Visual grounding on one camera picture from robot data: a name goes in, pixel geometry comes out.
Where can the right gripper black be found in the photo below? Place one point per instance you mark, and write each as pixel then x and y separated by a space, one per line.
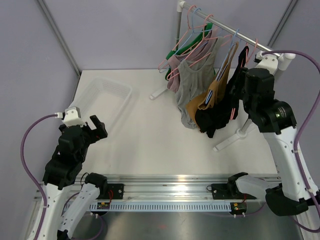
pixel 244 71

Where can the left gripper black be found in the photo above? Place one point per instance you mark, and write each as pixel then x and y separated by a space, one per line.
pixel 100 133

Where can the brown tank top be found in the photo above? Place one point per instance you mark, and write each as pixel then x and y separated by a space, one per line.
pixel 219 89

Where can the black tank top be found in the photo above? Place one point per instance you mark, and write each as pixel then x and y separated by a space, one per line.
pixel 215 118

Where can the grey tank top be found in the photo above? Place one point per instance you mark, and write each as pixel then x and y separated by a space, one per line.
pixel 193 82

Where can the pink hanger of grey top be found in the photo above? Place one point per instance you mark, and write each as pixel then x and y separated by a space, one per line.
pixel 215 44

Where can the blue hanger of brown top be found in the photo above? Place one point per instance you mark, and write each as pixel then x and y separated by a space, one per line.
pixel 223 67

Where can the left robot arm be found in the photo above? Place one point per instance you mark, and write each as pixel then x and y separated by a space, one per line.
pixel 52 222

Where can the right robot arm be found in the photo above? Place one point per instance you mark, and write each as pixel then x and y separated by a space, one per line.
pixel 276 121

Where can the pink tank top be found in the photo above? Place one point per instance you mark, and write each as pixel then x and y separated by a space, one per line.
pixel 193 72

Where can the green tank top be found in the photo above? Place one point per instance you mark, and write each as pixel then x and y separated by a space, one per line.
pixel 174 59

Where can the blue hanger of green top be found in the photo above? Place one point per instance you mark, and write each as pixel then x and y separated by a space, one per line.
pixel 187 42

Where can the pink empty hanger far left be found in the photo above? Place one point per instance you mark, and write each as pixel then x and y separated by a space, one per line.
pixel 179 37

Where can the white plastic basket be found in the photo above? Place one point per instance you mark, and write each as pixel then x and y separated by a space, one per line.
pixel 105 98

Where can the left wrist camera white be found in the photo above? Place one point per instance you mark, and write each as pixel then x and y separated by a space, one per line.
pixel 72 117

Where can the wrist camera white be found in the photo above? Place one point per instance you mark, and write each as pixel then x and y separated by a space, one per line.
pixel 270 62
pixel 72 117

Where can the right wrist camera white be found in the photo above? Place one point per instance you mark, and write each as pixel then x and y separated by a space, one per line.
pixel 270 62

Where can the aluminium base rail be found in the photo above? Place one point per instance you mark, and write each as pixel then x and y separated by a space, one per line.
pixel 164 187

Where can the white cable duct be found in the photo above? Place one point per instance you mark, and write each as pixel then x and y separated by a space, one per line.
pixel 162 207

